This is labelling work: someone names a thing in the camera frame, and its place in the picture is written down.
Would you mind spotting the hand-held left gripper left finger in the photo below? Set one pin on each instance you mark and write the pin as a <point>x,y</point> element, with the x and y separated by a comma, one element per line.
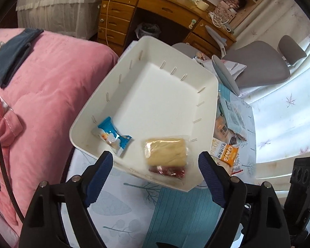
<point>98,182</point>

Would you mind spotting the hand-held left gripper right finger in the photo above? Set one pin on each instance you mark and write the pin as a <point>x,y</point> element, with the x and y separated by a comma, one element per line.
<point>212,183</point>

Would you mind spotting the white red-edged snack packet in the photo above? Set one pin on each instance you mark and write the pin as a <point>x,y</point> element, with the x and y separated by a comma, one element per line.
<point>223,169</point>

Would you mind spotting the red snack packet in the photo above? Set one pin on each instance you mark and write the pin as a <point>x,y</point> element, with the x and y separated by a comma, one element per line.
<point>168,171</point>

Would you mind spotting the blue snack packet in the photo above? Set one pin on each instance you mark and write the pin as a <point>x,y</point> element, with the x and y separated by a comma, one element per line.
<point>111,135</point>

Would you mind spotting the clear orange bread packet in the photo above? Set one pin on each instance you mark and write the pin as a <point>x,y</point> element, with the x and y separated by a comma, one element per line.
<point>221,129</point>

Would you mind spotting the yellow bread packet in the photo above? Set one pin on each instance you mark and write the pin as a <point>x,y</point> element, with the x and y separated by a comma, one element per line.
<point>165,151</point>

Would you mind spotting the white plastic bin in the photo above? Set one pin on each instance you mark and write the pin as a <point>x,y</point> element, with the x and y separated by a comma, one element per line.
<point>157,95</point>

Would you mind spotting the orange oat bar packet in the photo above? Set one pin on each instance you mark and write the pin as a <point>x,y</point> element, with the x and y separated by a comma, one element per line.
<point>230,156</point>

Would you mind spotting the pale green packet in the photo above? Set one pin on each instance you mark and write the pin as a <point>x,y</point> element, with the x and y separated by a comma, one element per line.
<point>216,147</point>

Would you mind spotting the leaf print tablecloth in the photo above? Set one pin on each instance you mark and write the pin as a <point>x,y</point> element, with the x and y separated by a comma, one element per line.
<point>124,211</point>

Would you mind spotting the grey-teal printed packet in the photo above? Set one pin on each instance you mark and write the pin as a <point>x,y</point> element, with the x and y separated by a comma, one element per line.
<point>235,117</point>

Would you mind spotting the white leaf print curtain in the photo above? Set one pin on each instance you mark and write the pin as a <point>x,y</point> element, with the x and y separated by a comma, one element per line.
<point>286,124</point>

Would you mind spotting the pink blanket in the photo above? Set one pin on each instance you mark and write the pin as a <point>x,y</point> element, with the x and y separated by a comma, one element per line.
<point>54,82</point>

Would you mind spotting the white plastic bag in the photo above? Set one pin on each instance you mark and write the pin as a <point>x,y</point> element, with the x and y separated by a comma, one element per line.
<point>232,67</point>

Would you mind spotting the grey office chair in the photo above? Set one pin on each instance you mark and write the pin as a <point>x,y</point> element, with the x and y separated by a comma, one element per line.
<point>255,64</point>

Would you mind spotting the dark blue cloth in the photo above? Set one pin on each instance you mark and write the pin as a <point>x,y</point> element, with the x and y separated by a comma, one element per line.
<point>10,54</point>

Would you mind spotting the trash bin with black bag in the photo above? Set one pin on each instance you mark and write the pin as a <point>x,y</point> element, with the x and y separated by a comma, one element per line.
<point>148,31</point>

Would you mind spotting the wooden desk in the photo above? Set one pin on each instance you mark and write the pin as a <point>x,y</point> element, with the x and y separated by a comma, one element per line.
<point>124,13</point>

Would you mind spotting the white doodle print bag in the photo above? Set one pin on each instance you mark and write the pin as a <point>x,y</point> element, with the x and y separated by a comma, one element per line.
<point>223,11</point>

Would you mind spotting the white lace cover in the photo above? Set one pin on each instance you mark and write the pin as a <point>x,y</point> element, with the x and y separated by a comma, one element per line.
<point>59,10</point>

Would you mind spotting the cream cup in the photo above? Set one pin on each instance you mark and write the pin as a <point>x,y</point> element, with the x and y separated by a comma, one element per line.
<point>202,5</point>

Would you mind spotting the dark-haired doll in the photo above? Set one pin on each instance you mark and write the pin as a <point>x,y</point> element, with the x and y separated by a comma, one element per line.
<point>236,2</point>

